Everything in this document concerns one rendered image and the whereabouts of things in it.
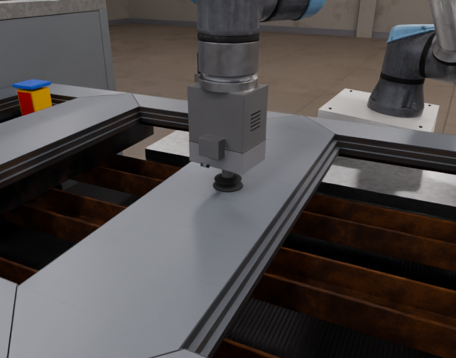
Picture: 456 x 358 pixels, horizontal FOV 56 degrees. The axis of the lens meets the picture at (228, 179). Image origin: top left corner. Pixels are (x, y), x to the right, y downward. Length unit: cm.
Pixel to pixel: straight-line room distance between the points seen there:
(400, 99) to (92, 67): 99
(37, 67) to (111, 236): 95
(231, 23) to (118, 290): 31
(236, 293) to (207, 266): 4
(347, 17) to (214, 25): 900
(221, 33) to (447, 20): 64
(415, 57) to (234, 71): 76
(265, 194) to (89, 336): 30
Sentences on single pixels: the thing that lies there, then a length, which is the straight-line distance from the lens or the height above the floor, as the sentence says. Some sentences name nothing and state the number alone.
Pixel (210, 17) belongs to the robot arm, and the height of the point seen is 107.
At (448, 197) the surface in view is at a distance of 104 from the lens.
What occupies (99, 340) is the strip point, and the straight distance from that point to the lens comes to 39.
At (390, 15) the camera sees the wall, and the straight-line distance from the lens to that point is 932.
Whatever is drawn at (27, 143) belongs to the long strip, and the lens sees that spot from 84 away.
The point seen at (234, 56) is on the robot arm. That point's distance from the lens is 51.
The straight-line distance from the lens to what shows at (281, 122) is 88.
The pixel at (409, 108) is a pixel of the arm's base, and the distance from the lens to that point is 126.
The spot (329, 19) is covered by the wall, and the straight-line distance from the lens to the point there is 958.
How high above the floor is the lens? 111
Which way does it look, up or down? 26 degrees down
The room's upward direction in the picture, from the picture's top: straight up
